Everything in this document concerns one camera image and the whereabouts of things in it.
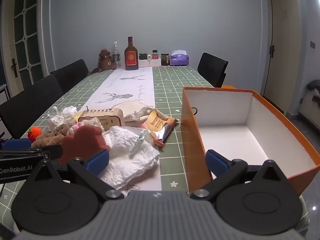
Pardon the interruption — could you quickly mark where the beige drawstring cloth bag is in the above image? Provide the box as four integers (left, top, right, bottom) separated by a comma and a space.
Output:
111, 101, 160, 128

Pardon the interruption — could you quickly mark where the wooden radio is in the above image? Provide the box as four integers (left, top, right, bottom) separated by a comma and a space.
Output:
77, 107, 124, 132

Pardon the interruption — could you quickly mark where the purple tissue pack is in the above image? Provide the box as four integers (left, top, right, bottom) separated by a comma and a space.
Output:
170, 49, 190, 66

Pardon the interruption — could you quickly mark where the glass pane door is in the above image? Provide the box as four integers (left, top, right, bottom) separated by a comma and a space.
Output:
0, 0, 50, 98

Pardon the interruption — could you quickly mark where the white cabinet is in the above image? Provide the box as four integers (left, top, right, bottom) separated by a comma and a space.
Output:
0, 84, 10, 105

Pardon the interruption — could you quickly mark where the brown fuzzy plush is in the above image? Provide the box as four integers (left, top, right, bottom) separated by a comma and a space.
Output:
31, 124, 72, 148

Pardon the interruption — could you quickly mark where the clear water bottle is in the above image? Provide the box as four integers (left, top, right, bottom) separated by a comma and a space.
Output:
112, 41, 122, 69

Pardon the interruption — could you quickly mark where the red sponge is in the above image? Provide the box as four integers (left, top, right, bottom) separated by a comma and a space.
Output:
61, 125, 109, 165

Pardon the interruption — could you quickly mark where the plain cream door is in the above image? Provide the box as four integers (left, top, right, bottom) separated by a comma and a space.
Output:
265, 0, 304, 113

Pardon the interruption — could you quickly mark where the red knit strawberry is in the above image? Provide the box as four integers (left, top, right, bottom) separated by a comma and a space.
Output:
27, 127, 43, 142

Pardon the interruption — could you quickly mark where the white box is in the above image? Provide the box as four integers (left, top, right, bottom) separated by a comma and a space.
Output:
138, 59, 161, 67

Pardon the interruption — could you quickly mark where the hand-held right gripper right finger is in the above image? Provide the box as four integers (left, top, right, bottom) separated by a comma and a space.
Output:
189, 149, 289, 202

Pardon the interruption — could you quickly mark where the brown liquor bottle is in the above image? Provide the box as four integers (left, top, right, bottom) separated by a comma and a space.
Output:
124, 36, 139, 71

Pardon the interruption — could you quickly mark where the white plastic bag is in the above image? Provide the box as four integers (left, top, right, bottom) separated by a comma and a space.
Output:
99, 126, 161, 190

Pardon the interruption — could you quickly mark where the dark grey cloth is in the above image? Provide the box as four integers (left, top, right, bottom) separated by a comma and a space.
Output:
307, 79, 320, 103

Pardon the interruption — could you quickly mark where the white furniture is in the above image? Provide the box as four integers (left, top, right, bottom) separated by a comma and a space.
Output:
299, 90, 320, 130

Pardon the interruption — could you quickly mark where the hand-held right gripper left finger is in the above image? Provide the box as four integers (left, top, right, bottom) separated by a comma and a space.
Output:
25, 149, 125, 200

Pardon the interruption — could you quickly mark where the clear plastic bag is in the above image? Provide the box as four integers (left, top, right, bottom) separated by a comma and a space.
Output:
47, 106, 78, 132

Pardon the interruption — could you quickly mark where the white deer print table runner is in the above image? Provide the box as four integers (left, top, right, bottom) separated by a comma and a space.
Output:
82, 66, 163, 190

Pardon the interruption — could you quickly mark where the orange cardboard box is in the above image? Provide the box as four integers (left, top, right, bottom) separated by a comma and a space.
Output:
180, 86, 320, 198

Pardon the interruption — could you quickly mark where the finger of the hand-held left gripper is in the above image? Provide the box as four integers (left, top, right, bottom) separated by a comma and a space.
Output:
41, 144, 63, 161
0, 138, 32, 151

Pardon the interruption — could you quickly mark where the brown bear container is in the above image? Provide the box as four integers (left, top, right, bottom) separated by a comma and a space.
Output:
98, 49, 115, 71

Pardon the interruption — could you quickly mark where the orange snack packet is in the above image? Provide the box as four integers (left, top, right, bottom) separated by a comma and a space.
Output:
139, 109, 179, 148

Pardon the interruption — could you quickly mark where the black chair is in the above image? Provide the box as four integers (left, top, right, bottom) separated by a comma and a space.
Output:
51, 59, 90, 94
197, 52, 229, 88
0, 74, 64, 139

